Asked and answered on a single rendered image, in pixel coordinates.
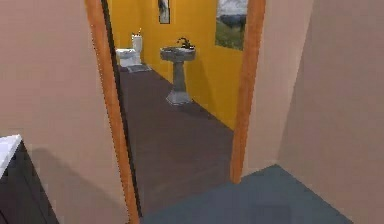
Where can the grey bath mat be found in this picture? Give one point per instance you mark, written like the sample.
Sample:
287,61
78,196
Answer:
138,68

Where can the black sink faucet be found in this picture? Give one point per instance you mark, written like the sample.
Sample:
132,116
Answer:
185,42

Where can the white toilet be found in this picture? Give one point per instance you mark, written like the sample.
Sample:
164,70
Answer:
128,54

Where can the small items on toilet tank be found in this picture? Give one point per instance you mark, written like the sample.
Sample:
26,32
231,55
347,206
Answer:
136,32

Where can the black cabinet with white top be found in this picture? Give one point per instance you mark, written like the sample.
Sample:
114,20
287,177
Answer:
16,186

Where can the grey pedestal sink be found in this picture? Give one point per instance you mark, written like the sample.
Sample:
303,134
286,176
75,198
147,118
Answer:
178,66

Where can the orange wooden door frame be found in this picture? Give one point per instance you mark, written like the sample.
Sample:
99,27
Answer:
111,100

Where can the landscape wall picture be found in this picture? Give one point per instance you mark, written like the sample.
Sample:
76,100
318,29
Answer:
230,26

